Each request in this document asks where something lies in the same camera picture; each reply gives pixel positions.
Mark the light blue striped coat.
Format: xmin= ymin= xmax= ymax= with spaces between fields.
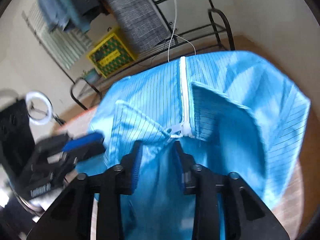
xmin=77 ymin=51 xmax=311 ymax=239

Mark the black metal clothes rack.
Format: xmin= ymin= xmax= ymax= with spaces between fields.
xmin=70 ymin=0 xmax=235 ymax=110

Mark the pink plaid bed blanket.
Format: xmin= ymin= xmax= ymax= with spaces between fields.
xmin=52 ymin=106 xmax=319 ymax=239

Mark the small potted plant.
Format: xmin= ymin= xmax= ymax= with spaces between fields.
xmin=81 ymin=68 xmax=100 ymax=83

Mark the yellow green patterned box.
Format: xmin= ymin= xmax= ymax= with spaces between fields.
xmin=87 ymin=26 xmax=138 ymax=78

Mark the green striped white cloth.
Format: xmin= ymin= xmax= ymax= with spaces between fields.
xmin=22 ymin=2 xmax=92 ymax=70

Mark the hanging teal shirt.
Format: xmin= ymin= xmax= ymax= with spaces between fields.
xmin=60 ymin=0 xmax=90 ymax=33

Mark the hanging grey plaid coat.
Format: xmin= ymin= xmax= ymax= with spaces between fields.
xmin=105 ymin=0 xmax=169 ymax=53

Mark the white ring light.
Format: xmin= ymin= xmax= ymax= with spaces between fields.
xmin=25 ymin=90 xmax=66 ymax=126

